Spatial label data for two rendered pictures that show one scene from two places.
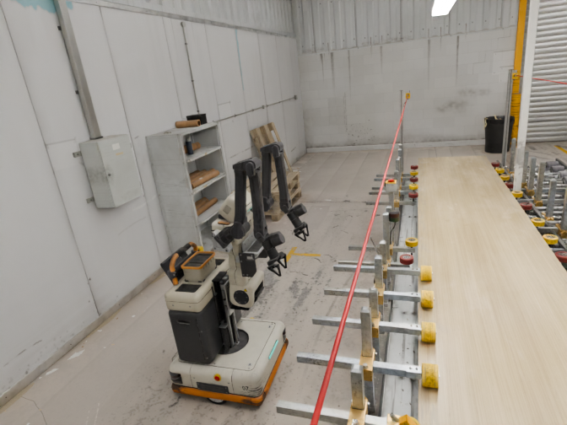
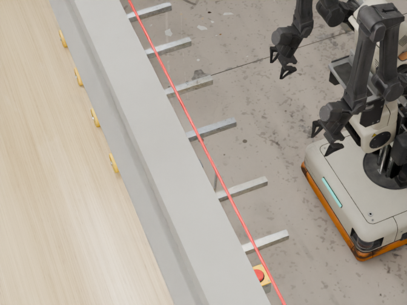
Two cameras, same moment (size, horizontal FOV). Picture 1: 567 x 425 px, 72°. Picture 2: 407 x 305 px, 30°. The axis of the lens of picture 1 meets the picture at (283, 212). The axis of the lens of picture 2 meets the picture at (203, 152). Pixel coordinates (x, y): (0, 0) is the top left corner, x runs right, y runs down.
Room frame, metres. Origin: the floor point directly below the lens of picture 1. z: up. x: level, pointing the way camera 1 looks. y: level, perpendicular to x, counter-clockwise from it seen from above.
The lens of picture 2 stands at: (3.39, -1.59, 3.31)
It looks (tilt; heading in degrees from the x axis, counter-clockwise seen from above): 53 degrees down; 140
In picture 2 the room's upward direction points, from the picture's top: 3 degrees counter-clockwise
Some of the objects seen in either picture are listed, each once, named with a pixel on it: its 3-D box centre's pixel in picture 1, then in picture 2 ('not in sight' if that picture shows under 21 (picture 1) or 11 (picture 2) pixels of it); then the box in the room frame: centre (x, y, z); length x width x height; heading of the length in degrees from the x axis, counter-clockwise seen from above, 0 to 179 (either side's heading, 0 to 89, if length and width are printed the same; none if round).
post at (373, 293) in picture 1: (375, 335); not in sight; (1.44, -0.34, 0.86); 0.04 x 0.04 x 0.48; 70
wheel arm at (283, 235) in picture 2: (380, 249); (234, 254); (2.36, -0.63, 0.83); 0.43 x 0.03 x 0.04; 70
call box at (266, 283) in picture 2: (391, 186); (256, 282); (2.63, -0.78, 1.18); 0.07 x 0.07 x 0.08; 70
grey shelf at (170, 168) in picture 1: (196, 191); not in sight; (4.63, 1.04, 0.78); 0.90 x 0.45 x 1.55; 160
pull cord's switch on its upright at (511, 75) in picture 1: (509, 123); not in sight; (4.17, -2.53, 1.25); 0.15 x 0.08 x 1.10; 160
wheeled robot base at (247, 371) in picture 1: (231, 354); (387, 180); (2.31, 0.49, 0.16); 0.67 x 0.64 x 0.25; 71
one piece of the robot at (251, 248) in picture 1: (253, 251); (358, 86); (2.21, 0.21, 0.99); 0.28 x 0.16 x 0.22; 161
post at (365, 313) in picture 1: (368, 360); not in sight; (1.21, -0.26, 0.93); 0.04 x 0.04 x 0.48; 70
